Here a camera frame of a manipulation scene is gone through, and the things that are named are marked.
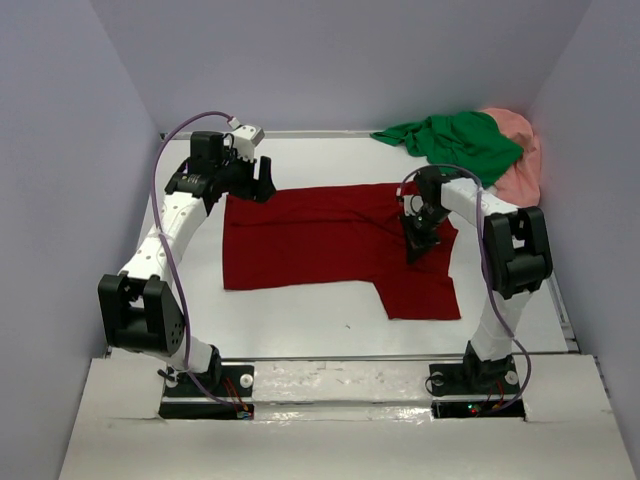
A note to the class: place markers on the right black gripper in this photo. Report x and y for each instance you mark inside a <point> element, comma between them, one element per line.
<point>417,244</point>

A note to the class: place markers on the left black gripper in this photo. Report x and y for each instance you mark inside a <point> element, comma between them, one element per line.
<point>262,189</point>

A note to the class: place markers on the red t shirt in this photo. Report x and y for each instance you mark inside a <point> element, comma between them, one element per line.
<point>338,234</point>

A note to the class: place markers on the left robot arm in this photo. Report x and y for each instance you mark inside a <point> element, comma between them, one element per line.
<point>143,306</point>

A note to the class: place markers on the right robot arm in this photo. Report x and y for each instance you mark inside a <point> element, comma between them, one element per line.
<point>515,260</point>

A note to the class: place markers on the pink t shirt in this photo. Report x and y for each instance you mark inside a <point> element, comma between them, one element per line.
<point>520,184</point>

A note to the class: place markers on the green t shirt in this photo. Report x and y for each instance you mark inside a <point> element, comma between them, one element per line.
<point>471,140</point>

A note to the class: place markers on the white front cover board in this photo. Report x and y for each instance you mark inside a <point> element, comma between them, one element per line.
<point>346,420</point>

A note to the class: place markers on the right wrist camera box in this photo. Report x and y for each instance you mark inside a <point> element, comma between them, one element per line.
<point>409,199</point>

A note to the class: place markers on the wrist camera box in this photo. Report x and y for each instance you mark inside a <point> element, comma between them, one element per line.
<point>409,199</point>
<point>246,138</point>

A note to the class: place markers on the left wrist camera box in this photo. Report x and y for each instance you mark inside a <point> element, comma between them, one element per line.
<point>246,138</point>

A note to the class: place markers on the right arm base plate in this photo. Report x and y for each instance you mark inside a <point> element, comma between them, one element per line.
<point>453,396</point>

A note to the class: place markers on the aluminium right table rail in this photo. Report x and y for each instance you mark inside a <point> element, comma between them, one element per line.
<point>564,320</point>

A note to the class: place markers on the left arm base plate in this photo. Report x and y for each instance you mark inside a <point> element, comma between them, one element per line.
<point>231,399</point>

